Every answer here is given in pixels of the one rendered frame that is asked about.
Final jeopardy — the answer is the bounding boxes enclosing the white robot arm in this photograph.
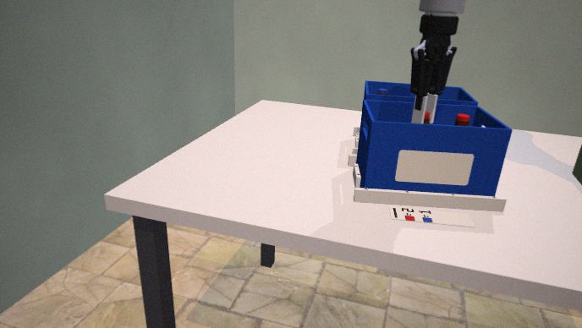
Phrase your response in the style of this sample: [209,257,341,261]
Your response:
[419,0,466,17]

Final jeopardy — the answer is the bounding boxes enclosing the blue crate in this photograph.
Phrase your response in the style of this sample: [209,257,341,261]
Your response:
[356,100,501,196]
[364,81,469,106]

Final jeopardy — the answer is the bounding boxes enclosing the white paper pick list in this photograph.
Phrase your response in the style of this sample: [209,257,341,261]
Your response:
[389,206,475,227]

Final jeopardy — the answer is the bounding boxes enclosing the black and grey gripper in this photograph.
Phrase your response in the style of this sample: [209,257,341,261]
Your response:
[410,14,458,123]

